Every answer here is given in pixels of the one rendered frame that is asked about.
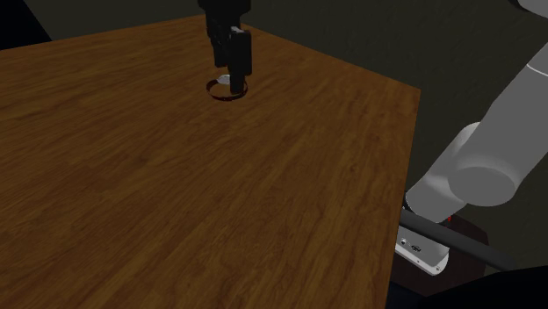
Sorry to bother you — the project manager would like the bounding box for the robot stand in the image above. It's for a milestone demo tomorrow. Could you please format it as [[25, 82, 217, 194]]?
[[388, 212, 490, 298]]

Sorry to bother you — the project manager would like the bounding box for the dark red bowl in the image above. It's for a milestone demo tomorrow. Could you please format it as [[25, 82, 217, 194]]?
[[205, 73, 249, 103]]

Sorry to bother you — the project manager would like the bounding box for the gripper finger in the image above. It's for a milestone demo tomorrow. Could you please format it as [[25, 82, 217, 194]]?
[[227, 26, 254, 96], [205, 23, 229, 69]]

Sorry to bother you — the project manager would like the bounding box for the brown wooden table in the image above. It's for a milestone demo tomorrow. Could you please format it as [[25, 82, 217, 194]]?
[[0, 13, 422, 309]]

